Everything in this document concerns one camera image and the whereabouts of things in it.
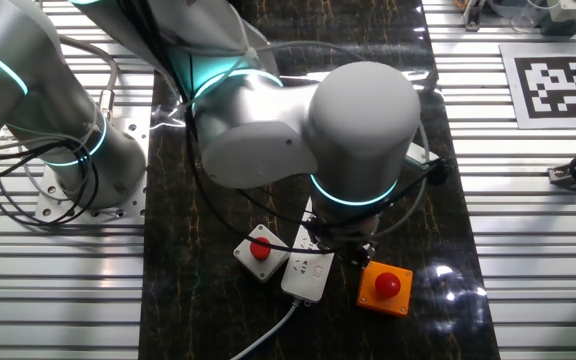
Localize black marble pattern mat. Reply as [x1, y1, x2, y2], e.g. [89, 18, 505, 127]
[137, 0, 502, 360]

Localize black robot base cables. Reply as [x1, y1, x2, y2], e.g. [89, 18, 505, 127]
[0, 141, 102, 226]

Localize grey box red button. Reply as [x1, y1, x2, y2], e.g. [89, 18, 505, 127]
[232, 223, 292, 285]

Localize clear plastic container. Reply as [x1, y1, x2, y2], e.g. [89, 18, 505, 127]
[487, 0, 542, 34]

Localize white four-socket power strip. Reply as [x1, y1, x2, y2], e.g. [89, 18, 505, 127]
[280, 197, 337, 304]

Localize black white marker sheet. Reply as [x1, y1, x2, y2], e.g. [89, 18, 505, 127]
[498, 43, 576, 130]

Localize small metal bracket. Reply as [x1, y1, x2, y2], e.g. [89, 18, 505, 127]
[462, 0, 487, 32]

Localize white box device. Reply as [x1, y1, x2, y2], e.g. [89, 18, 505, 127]
[540, 0, 576, 37]

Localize orange box red button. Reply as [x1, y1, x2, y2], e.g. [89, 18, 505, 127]
[356, 259, 414, 317]

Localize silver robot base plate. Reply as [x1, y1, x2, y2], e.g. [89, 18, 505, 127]
[35, 117, 150, 224]

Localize grey power strip cable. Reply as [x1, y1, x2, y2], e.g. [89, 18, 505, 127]
[229, 297, 302, 360]

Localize thick grey robot hose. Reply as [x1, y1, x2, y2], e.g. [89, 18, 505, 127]
[56, 34, 120, 122]

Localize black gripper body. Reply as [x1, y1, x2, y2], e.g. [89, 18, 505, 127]
[311, 219, 380, 269]

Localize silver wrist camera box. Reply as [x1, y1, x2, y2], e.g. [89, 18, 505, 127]
[405, 142, 442, 167]

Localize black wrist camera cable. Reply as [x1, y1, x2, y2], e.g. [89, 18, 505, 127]
[117, 0, 457, 256]

